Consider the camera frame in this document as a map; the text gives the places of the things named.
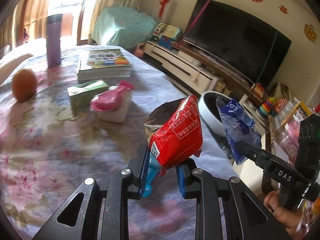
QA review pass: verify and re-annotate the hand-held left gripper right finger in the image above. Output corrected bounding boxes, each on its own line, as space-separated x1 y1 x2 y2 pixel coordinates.
175 159 293 240

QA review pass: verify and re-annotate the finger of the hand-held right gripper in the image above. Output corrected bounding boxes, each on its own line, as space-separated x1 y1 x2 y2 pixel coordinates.
234 140 275 168

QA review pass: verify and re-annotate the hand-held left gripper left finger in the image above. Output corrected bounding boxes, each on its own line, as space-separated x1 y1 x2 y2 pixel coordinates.
32 144 152 240

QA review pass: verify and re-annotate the teal wrapper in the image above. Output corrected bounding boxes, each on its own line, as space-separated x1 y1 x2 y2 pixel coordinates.
142 155 160 198

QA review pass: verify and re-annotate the blue plastic wrapper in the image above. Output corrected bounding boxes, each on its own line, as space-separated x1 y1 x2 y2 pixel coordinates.
216 96 262 166

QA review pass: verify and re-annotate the red snack packet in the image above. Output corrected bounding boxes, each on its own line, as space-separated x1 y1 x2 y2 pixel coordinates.
144 94 203 175

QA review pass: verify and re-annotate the white round bin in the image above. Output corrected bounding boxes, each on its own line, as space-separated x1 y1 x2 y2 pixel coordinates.
197 91 242 138

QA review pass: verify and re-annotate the person's right hand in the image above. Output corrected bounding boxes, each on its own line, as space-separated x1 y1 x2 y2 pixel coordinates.
264 190 305 236

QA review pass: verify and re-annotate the clear plastic storage tub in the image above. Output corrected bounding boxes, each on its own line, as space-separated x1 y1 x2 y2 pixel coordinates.
274 97 320 160

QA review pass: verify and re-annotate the yellow colourful box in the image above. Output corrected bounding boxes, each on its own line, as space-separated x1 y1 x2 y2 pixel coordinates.
281 102 313 127

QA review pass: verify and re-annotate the brown cardboard box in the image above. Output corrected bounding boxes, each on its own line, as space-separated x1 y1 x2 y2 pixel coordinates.
271 82 292 100

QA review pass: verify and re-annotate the white tissue block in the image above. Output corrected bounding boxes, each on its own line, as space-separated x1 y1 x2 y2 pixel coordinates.
96 86 133 123

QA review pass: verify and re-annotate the pink plastic bag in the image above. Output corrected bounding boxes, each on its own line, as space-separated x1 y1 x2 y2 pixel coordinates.
90 80 135 112

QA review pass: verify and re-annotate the floral tablecloth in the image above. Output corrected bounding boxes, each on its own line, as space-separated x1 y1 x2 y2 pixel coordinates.
0 44 240 240

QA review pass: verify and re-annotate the green tissue box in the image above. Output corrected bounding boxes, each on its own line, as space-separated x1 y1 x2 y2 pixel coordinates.
67 79 110 110

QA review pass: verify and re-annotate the black television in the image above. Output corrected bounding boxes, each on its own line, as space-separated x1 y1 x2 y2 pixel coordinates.
182 0 292 85

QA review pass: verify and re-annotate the white TV cabinet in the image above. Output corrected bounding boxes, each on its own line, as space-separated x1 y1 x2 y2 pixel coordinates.
144 40 270 120

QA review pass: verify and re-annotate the green cover book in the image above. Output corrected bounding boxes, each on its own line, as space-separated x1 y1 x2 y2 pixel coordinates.
79 49 132 72

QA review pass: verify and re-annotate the pink kettlebell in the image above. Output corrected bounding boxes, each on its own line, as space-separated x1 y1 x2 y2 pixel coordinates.
133 42 145 58

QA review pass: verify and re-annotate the blue toy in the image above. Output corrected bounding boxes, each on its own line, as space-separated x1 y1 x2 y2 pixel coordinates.
159 37 179 50

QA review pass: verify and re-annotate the pink stick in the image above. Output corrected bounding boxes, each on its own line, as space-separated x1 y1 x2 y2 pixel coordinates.
184 0 212 40

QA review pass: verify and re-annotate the yellow teal toy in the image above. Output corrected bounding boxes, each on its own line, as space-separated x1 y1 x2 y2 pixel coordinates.
164 25 182 40

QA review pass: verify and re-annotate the white green toy car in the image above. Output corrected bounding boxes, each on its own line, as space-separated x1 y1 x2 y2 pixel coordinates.
153 23 167 40

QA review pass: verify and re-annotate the orange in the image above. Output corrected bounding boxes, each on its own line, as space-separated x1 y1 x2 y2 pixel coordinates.
12 69 38 102

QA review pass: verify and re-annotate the teal cloth covered armchair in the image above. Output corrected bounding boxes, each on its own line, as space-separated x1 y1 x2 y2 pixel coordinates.
89 6 157 50

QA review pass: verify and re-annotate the purple thermos bottle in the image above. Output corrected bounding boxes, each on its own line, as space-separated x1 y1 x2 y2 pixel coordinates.
46 14 62 68

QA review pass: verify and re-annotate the wooden framed balcony door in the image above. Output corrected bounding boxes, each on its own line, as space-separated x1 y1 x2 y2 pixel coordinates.
47 0 100 45

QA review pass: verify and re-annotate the beige sofa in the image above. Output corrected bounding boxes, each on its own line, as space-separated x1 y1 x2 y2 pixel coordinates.
0 38 48 83

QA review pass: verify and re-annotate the rainbow stacking ring toy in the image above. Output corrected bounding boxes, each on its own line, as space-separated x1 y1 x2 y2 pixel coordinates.
259 97 277 117

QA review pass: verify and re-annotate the gold figure wall sticker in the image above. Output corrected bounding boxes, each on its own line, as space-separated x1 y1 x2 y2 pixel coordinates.
304 24 317 43

